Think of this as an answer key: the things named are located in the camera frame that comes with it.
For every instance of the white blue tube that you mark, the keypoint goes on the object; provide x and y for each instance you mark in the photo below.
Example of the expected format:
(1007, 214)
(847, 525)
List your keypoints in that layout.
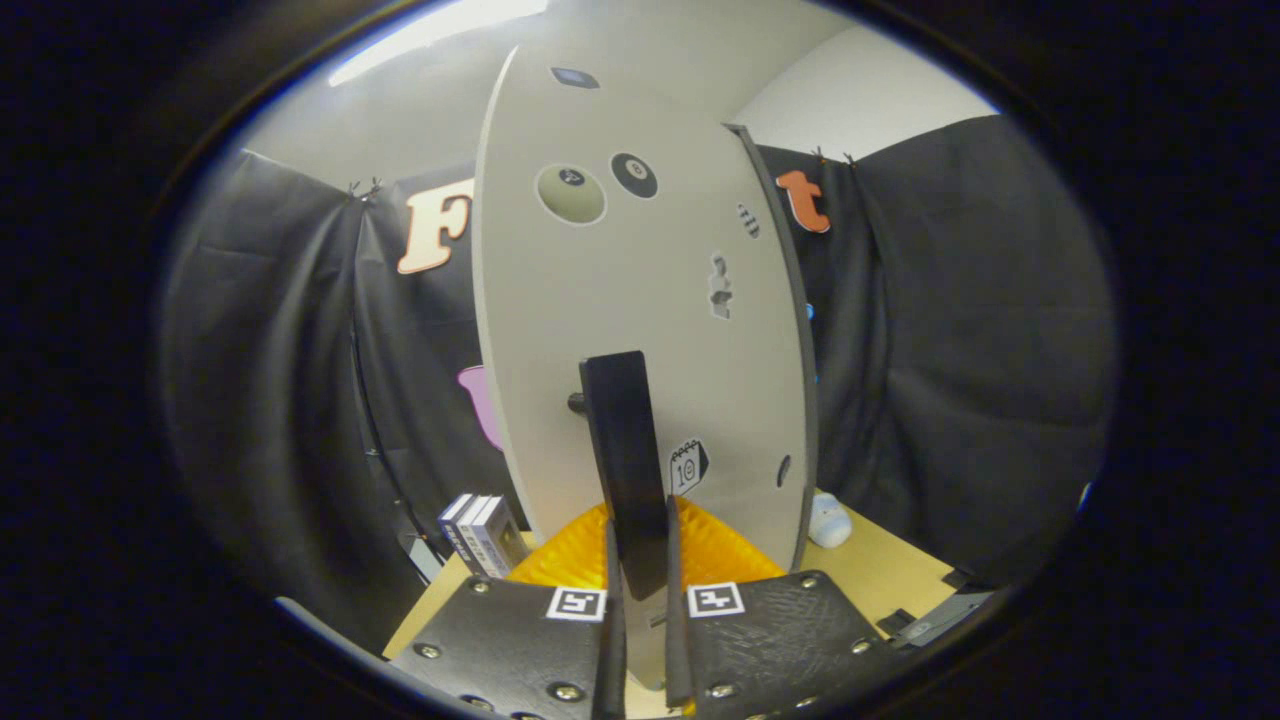
(830, 522)

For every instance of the black backdrop cloth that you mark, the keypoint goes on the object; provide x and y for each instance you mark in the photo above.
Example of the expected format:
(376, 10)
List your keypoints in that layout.
(950, 350)

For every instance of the thin black stand pole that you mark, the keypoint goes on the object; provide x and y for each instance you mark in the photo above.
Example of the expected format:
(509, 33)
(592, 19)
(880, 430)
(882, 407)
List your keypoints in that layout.
(366, 440)

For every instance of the white spine book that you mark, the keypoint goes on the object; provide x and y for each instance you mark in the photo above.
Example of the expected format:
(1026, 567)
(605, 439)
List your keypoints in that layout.
(478, 538)

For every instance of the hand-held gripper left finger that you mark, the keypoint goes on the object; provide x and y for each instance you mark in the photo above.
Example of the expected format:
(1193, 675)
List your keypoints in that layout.
(614, 650)

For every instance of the dark grey cabinet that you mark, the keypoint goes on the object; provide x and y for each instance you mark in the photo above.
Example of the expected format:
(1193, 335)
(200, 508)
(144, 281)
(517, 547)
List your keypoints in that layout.
(811, 420)

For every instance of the grey blue cover book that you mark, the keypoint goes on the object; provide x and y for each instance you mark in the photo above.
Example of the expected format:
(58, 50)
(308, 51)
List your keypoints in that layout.
(505, 535)

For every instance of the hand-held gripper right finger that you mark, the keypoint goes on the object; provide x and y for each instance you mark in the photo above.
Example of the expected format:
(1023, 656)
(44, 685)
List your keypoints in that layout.
(678, 640)

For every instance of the dark grey flat object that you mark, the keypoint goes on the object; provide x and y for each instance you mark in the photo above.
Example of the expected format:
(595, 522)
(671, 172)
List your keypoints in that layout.
(945, 610)

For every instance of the white cabinet door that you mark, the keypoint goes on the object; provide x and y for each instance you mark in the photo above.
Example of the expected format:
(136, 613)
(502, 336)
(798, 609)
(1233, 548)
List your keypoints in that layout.
(600, 280)

